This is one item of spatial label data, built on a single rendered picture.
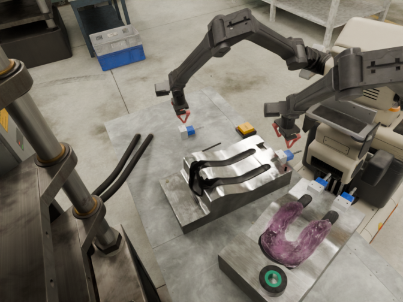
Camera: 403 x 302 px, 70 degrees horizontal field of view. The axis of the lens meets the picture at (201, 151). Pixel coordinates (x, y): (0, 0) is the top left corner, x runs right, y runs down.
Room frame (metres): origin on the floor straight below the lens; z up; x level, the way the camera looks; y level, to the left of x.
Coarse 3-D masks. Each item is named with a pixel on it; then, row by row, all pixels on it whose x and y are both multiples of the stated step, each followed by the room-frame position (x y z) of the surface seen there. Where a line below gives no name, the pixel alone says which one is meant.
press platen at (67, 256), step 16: (96, 208) 0.57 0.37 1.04; (64, 224) 0.52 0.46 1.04; (80, 224) 0.52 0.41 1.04; (96, 224) 0.52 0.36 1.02; (64, 240) 0.46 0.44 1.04; (80, 240) 0.46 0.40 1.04; (64, 256) 0.41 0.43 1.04; (80, 256) 0.40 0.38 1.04; (64, 272) 0.36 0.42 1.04; (80, 272) 0.36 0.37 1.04; (64, 288) 0.32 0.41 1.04; (80, 288) 0.31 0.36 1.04
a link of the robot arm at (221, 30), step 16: (224, 16) 0.90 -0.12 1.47; (240, 16) 0.87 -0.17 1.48; (224, 32) 0.86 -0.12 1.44; (240, 32) 0.84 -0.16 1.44; (256, 32) 0.86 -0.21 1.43; (272, 32) 0.93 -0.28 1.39; (272, 48) 0.94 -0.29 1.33; (288, 48) 0.96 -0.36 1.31; (288, 64) 0.98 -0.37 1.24; (304, 64) 0.99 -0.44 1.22
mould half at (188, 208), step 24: (240, 144) 0.93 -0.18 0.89; (216, 168) 0.78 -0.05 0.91; (240, 168) 0.79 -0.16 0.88; (288, 168) 0.76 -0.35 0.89; (168, 192) 0.73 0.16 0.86; (192, 192) 0.72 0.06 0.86; (216, 192) 0.65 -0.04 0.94; (240, 192) 0.66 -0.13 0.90; (264, 192) 0.70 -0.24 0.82; (192, 216) 0.61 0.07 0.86; (216, 216) 0.62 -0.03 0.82
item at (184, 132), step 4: (180, 128) 1.14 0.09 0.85; (184, 128) 1.14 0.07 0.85; (188, 128) 1.15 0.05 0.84; (192, 128) 1.15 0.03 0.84; (196, 128) 1.15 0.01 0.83; (200, 128) 1.16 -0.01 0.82; (180, 132) 1.12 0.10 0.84; (184, 132) 1.12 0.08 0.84; (188, 132) 1.13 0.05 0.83; (192, 132) 1.13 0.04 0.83; (184, 136) 1.12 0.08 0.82
